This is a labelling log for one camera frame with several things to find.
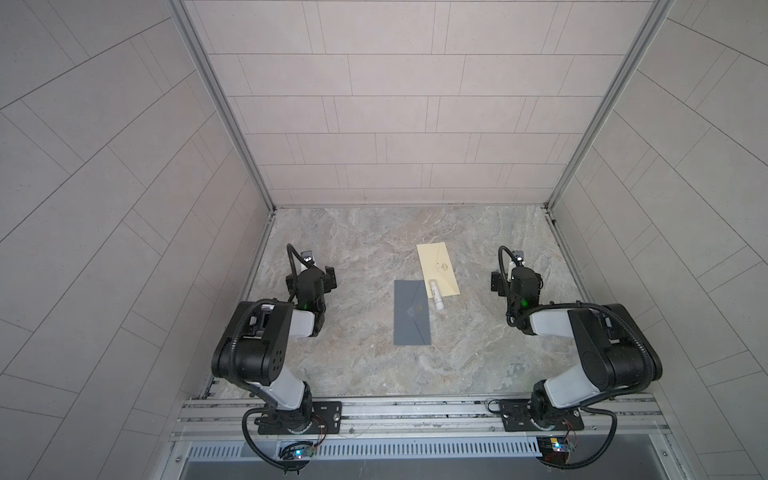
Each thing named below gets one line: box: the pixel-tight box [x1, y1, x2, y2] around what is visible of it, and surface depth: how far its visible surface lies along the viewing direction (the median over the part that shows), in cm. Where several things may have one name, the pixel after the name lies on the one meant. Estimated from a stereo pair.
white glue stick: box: [430, 280, 444, 310], surface depth 93 cm
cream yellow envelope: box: [416, 242, 461, 299], surface depth 101 cm
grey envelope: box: [394, 280, 431, 345], surface depth 90 cm
